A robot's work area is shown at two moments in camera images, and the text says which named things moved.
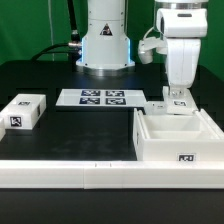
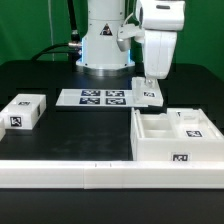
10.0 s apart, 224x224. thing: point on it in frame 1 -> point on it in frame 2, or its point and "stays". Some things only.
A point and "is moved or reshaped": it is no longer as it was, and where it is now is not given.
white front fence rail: x=101 y=174 stays
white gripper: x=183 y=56 -> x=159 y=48
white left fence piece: x=3 y=122 stays
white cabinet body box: x=177 y=137 is moved or reshaped
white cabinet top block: x=23 y=111 stays
